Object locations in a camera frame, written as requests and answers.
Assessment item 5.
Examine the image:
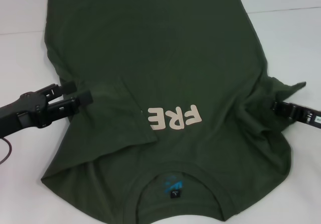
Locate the dark reddish cable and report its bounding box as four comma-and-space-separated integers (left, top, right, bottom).
0, 138, 13, 165

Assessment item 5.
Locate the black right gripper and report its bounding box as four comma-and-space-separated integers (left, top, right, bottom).
271, 100, 321, 130

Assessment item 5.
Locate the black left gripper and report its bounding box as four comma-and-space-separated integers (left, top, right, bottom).
0, 81, 94, 140

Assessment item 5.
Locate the dark green FREE! t-shirt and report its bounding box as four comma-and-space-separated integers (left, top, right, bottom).
41, 0, 307, 224

